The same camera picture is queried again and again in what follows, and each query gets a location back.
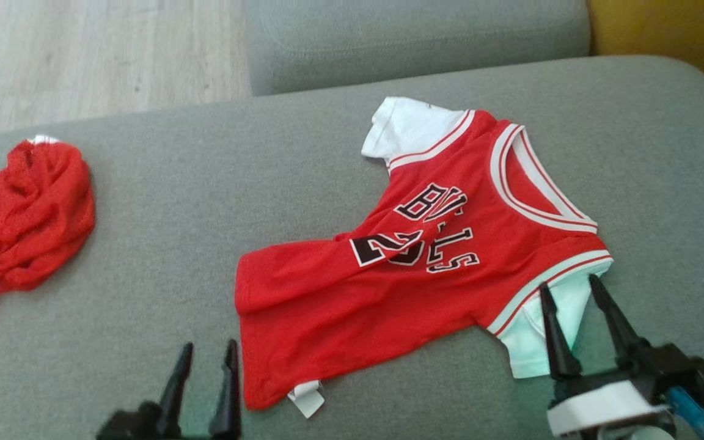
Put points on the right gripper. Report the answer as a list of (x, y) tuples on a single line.
[(602, 403)]

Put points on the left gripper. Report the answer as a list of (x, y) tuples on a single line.
[(132, 426)]

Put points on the red Bulls basketball jersey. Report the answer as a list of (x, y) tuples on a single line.
[(358, 293)]

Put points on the red mesh shorts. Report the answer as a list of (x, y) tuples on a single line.
[(34, 214)]

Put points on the blue connector on right gripper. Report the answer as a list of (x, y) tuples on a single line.
[(691, 410)]

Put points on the large grey sofa ottoman cushion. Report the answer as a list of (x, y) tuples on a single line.
[(144, 214)]

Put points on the large yellow sofa back cushion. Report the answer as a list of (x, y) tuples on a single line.
[(670, 36)]

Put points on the long grey sofa seat cushion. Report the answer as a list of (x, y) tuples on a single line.
[(419, 36)]

